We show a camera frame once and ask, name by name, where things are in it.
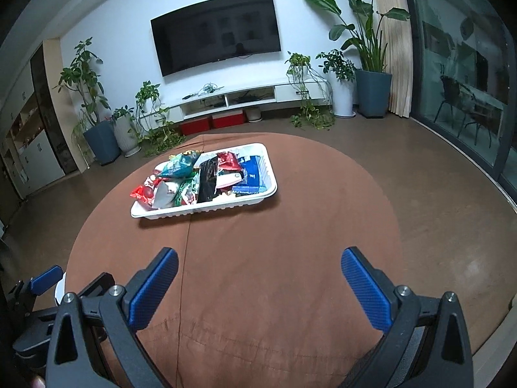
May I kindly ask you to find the beige curtain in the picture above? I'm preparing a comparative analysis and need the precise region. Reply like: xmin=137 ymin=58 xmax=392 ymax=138
xmin=369 ymin=0 xmax=417 ymax=118

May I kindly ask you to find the black chair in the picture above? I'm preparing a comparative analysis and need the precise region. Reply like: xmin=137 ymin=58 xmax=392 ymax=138
xmin=458 ymin=105 xmax=493 ymax=148
xmin=434 ymin=75 xmax=471 ymax=138

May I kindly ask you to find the trailing vine plant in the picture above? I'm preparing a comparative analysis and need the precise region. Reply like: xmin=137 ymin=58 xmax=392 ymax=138
xmin=134 ymin=81 xmax=186 ymax=158

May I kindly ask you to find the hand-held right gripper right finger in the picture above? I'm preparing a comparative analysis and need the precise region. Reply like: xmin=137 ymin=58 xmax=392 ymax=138
xmin=339 ymin=246 xmax=474 ymax=388

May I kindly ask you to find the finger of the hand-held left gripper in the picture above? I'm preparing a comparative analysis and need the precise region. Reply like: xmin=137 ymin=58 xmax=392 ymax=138
xmin=16 ymin=264 xmax=64 ymax=308
xmin=77 ymin=272 xmax=117 ymax=303

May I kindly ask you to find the plant in white ribbed pot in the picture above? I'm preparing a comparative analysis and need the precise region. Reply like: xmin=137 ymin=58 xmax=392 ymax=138
xmin=111 ymin=107 xmax=143 ymax=157

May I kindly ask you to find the black snack packet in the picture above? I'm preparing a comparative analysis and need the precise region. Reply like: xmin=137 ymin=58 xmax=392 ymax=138
xmin=196 ymin=157 xmax=221 ymax=203

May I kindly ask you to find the glass sliding door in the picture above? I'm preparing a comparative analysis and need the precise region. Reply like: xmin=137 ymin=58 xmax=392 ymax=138
xmin=400 ymin=0 xmax=517 ymax=207

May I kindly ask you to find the white round object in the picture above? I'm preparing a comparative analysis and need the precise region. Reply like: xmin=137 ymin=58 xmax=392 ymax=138
xmin=54 ymin=273 xmax=68 ymax=306

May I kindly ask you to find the dark red snack packet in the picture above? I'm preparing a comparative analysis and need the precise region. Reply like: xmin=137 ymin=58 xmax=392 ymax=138
xmin=216 ymin=151 xmax=243 ymax=174

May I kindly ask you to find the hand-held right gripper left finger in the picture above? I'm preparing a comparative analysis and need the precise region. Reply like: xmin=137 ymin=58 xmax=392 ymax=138
xmin=47 ymin=246 xmax=179 ymax=388

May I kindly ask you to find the red storage box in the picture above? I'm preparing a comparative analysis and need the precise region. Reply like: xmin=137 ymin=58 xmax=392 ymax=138
xmin=211 ymin=111 xmax=247 ymax=129
xmin=179 ymin=116 xmax=213 ymax=136

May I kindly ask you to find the tall plant in blue pot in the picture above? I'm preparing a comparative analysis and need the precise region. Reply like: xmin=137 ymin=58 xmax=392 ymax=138
xmin=54 ymin=37 xmax=122 ymax=166

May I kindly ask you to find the black wall television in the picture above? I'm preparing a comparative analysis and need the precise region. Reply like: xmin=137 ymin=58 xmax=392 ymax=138
xmin=150 ymin=0 xmax=282 ymax=77

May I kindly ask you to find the tangle of cables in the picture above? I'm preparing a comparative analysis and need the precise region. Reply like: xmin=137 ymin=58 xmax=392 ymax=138
xmin=196 ymin=83 xmax=225 ymax=97

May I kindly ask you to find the large-leaf plant in blue pot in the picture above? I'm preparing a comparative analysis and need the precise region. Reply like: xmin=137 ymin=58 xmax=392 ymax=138
xmin=301 ymin=0 xmax=410 ymax=119

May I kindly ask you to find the colourful blue snack packet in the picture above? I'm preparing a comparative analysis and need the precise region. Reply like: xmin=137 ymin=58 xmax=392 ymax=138
xmin=157 ymin=151 xmax=203 ymax=179

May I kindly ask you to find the plant in tall white pot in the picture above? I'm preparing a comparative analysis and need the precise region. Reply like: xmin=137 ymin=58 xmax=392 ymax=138
xmin=316 ymin=48 xmax=357 ymax=119

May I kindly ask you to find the white TV cabinet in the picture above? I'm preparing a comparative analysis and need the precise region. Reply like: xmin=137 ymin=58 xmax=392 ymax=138
xmin=139 ymin=81 xmax=332 ymax=124

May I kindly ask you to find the hanging pothos plant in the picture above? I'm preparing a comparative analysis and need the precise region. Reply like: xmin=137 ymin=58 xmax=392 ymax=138
xmin=285 ymin=51 xmax=336 ymax=131

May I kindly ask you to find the white plastic tray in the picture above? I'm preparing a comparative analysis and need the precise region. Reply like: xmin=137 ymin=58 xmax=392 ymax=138
xmin=130 ymin=142 xmax=279 ymax=221

